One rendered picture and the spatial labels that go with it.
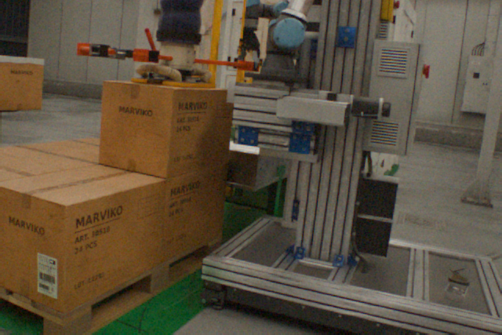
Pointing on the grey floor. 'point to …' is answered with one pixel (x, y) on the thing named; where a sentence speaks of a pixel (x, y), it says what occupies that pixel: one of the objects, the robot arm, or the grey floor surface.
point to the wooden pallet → (164, 277)
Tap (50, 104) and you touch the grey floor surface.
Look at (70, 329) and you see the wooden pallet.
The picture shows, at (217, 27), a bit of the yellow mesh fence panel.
